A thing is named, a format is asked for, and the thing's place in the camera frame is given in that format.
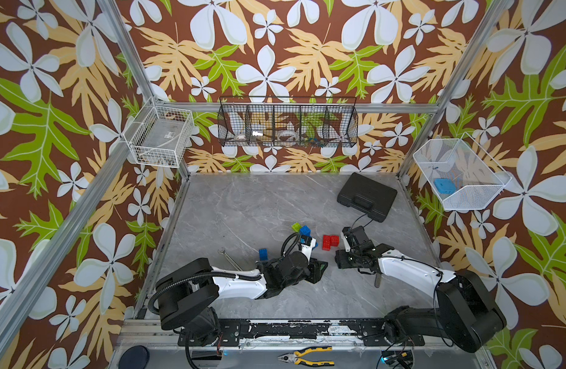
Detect dark blue long brick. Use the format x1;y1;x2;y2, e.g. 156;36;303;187
299;225;311;237

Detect red long brick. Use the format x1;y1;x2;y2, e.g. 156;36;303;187
321;235;332;252

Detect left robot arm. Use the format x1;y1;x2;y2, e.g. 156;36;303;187
147;233;328;346

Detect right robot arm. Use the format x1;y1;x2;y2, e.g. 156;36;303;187
335;226;507;353

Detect red square brick right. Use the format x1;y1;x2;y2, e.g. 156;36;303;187
330;235;340;247

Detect blue square brick left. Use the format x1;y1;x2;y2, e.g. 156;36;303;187
258;248;269;261

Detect grey metal file tool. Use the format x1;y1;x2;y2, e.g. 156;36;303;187
375;273;383;288

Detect black plastic tool case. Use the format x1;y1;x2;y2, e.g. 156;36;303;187
337;173;398;223

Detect silver combination wrench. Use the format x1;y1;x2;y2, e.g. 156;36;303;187
218;249;242;272

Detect blue object in basket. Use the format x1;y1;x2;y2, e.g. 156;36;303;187
434;178;458;195

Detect small electronics board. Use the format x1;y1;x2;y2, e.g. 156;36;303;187
376;351;415;369

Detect black round disc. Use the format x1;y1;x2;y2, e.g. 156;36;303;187
118;345;150;369

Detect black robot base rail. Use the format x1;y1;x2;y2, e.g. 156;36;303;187
189;318;424;347

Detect yellow handled pliers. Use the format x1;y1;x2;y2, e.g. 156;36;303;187
277;345;335;367

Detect white wire basket right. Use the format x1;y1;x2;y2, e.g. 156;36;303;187
414;134;512;212

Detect white wire basket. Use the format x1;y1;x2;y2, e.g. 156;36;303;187
414;134;512;212
124;98;195;169

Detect black wire basket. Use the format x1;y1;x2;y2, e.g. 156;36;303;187
216;96;358;148

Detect white wire basket left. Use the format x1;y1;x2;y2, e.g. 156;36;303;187
124;98;195;169

